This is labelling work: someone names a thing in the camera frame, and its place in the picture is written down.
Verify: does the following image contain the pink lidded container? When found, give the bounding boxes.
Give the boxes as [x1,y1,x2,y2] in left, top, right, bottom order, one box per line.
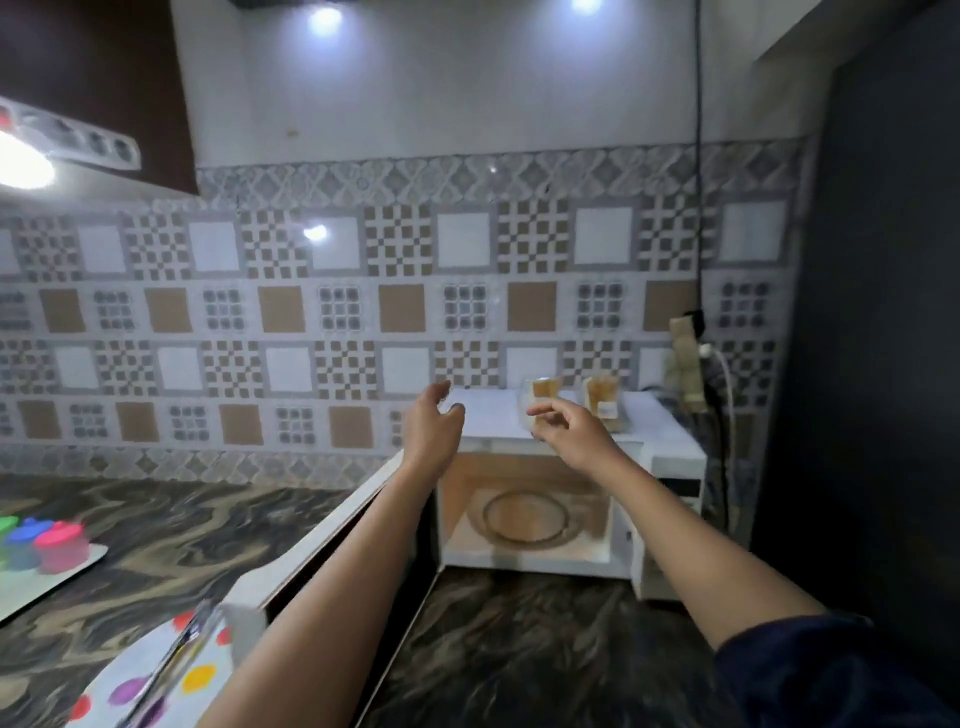
[33,521,91,575]

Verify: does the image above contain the person's left forearm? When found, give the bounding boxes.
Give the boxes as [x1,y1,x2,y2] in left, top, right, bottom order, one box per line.
[196,461,444,728]

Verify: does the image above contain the person's left hand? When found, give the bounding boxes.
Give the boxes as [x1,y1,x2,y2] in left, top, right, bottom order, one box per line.
[401,380,466,493]

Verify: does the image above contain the metal tongs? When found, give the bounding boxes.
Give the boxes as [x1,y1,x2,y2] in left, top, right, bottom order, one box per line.
[116,599,226,728]

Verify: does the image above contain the glowing light bulb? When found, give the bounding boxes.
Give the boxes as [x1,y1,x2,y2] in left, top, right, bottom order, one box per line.
[0,127,58,191]

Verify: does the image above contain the pale rectangular tray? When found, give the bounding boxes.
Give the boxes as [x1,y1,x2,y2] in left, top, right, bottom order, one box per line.
[0,543,110,624]

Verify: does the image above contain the colourful dotted plate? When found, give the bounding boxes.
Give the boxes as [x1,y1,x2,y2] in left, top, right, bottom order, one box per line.
[63,607,235,728]

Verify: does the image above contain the white power strip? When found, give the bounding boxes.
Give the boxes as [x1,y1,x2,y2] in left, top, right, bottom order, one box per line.
[0,95,142,172]

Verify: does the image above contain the person's right forearm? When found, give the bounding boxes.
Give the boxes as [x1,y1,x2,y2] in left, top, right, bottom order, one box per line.
[596,453,830,654]

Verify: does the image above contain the dark blue sleeve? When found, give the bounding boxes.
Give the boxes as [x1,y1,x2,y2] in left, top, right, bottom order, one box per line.
[712,611,960,728]

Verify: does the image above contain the white microwave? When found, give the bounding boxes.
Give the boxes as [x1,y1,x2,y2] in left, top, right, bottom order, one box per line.
[221,386,710,728]

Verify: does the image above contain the blue lidded container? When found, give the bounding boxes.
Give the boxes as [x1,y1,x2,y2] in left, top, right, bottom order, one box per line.
[3,517,54,571]

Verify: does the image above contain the white plug with cable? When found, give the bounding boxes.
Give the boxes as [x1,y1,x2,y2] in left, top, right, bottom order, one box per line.
[701,341,740,534]

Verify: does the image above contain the beige socket adapter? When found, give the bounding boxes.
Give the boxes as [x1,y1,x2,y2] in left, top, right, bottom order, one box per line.
[667,311,714,414]

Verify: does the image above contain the person's right hand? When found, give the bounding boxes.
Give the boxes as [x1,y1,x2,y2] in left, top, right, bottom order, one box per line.
[524,397,631,493]

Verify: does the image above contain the black power cable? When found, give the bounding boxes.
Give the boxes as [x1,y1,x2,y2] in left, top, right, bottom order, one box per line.
[689,0,710,331]

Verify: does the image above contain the dark brown wall cabinet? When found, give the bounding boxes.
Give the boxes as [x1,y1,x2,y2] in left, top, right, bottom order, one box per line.
[0,0,200,198]

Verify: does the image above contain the clear plastic container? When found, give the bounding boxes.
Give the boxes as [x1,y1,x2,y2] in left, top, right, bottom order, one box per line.
[581,374,625,433]
[518,377,564,433]

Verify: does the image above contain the white microwave door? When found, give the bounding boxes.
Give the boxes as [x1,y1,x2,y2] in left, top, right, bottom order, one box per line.
[221,449,444,728]

